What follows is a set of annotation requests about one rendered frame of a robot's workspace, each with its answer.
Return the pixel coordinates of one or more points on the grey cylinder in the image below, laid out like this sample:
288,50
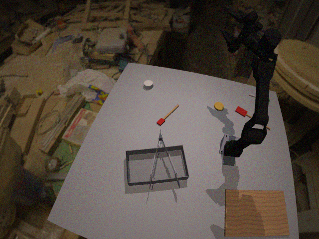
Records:
148,85

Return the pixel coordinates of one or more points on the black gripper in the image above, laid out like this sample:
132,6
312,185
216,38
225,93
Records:
246,37

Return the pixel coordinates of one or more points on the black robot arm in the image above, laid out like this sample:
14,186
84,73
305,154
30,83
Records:
263,70

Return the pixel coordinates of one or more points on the yellow flat round disc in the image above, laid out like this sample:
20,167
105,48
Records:
218,106

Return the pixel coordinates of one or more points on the red spatula with wooden handle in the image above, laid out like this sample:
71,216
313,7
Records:
243,112

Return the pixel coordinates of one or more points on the wooden board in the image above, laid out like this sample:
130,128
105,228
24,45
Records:
255,213

